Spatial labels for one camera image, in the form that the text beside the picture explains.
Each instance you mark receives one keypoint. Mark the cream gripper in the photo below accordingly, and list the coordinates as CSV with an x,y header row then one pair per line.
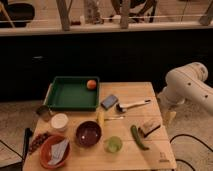
x,y
168,116

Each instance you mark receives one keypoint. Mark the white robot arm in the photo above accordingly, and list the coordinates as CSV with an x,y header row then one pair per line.
x,y
185,83

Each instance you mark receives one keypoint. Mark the purple bowl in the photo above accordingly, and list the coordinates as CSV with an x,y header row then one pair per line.
x,y
88,134

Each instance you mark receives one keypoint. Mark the orange bowl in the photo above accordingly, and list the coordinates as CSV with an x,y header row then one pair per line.
x,y
45,152

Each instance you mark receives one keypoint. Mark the wooden block eraser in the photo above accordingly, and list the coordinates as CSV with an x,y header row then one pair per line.
x,y
148,127

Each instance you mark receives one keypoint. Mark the green cucumber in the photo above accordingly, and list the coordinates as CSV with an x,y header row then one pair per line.
x,y
134,132

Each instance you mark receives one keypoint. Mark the blue sponge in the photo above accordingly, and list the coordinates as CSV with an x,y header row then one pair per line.
x,y
109,101

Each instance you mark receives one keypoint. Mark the green plastic cup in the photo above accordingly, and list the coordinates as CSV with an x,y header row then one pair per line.
x,y
113,144

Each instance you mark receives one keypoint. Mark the orange fruit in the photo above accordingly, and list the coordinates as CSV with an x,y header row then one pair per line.
x,y
91,84

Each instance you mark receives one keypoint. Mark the green plastic tray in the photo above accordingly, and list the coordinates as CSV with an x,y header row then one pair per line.
x,y
71,93

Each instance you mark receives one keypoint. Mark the white round container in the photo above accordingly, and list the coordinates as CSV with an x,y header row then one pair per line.
x,y
59,122

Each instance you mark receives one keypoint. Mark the white paper packet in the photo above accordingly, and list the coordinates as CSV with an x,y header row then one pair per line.
x,y
57,152

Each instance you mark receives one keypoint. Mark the small metal cup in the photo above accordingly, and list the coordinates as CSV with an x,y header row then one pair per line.
x,y
44,113

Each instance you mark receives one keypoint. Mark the dark red grapes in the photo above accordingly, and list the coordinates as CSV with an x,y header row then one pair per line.
x,y
37,142

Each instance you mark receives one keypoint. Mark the black chair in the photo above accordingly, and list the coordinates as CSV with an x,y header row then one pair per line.
x,y
20,13

